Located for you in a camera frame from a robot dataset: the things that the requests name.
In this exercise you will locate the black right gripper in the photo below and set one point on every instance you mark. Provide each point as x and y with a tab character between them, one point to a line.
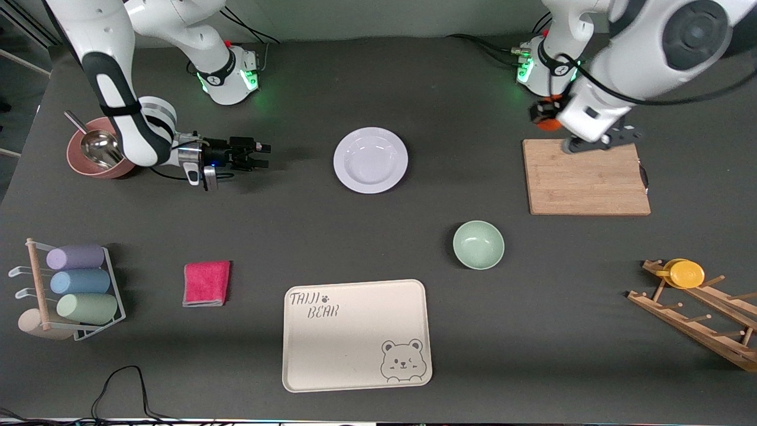
220	151

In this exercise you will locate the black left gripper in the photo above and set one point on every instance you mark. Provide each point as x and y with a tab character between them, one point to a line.
533	112

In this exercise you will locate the orange fruit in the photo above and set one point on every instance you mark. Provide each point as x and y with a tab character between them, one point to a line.
550	125

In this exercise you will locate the white round plate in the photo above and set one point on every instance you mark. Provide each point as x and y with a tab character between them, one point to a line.
371	160

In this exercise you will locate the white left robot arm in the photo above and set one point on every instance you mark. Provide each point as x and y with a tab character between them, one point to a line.
650	47

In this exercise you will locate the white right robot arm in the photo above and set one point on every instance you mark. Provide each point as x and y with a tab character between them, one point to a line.
112	35

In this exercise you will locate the wooden cutting board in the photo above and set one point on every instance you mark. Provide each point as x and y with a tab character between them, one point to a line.
582	183

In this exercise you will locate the pink folded cloth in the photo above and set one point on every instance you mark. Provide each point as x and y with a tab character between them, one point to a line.
206	284

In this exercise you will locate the light green bowl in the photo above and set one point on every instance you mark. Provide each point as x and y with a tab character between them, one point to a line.
478	245

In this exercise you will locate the metal scoop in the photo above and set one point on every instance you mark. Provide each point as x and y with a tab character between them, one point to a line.
97	148

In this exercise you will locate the pink bowl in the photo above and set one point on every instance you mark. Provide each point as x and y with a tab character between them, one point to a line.
80	163

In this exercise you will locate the purple cup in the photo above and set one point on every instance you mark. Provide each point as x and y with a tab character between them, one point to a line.
77	257

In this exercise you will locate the blue cup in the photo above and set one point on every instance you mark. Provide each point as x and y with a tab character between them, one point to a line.
81	281

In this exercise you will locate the beige bear print tray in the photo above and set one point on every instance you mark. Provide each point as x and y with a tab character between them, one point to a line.
349	343

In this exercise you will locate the yellow cup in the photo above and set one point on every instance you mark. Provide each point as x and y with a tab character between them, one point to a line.
686	274

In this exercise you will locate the green cup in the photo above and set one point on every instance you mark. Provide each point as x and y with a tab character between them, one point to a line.
89	308

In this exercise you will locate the wooden peg mug rack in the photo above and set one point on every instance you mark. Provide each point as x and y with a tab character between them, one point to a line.
698	328

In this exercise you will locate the beige cup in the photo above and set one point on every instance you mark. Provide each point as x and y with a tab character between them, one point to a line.
29	324

